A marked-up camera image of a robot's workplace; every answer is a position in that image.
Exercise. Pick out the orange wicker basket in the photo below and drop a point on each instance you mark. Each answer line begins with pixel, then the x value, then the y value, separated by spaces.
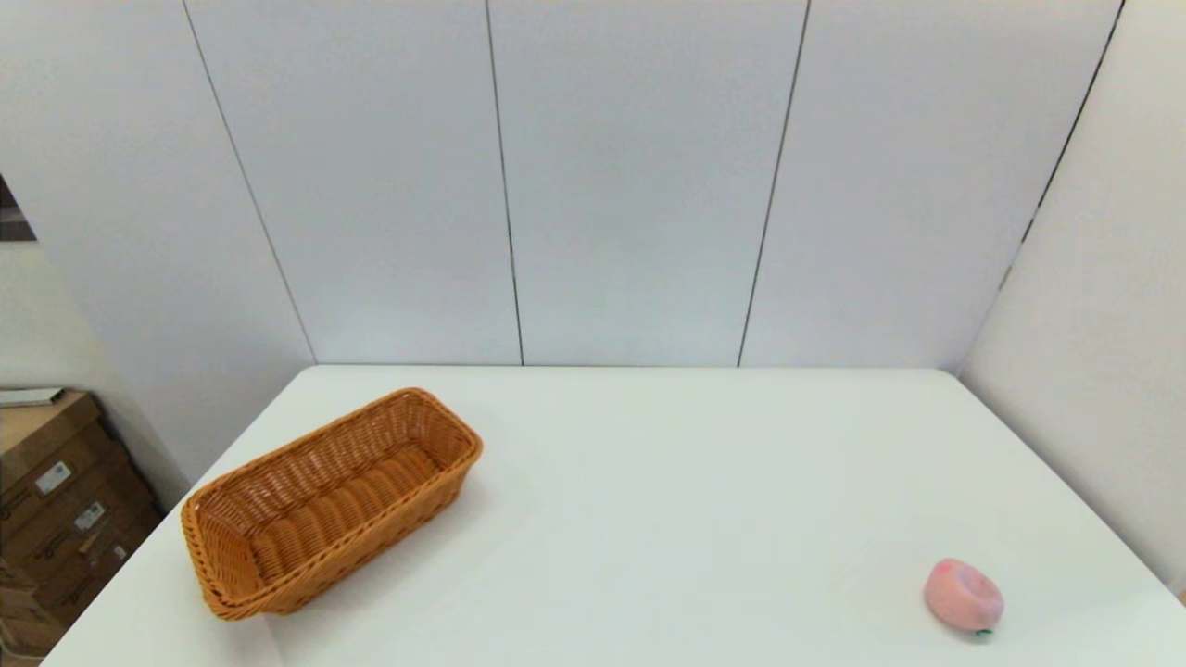
pixel 324 519

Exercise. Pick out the pink peach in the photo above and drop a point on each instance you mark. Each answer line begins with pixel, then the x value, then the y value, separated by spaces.
pixel 964 597

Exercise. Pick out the brown cardboard box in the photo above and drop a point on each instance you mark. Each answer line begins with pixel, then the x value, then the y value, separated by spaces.
pixel 93 579
pixel 111 505
pixel 23 635
pixel 37 435

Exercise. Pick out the flat white grey board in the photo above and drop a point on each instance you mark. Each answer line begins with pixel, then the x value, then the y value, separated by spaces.
pixel 28 396

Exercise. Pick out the dark background shelf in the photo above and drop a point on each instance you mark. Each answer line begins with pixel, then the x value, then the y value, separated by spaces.
pixel 11 218

